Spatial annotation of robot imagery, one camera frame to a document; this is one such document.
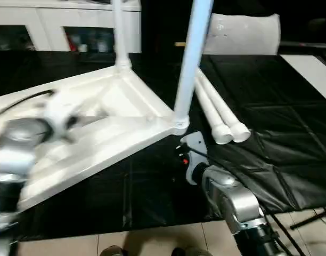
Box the white flat board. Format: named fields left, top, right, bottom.
left=281, top=54, right=326, bottom=107

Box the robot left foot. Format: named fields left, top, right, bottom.
left=99, top=245, right=126, bottom=256

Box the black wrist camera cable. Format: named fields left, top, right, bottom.
left=183, top=142, right=307, bottom=256
left=0, top=90, right=55, bottom=119

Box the white plastic table leg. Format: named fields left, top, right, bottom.
left=173, top=0, right=215, bottom=132
left=194, top=77, right=233, bottom=146
left=197, top=68, right=252, bottom=143
left=111, top=0, right=132, bottom=74

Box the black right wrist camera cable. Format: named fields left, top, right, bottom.
left=183, top=142, right=307, bottom=256

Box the black metal bar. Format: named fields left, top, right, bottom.
left=289, top=209, right=326, bottom=230

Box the black padded work mat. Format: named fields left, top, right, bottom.
left=0, top=49, right=326, bottom=242

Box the white cabinet with glass doors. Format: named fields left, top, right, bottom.
left=0, top=0, right=142, bottom=54

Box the black left wrist camera cable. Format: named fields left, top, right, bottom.
left=0, top=90, right=55, bottom=119

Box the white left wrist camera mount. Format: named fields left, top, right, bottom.
left=43, top=90, right=83, bottom=143

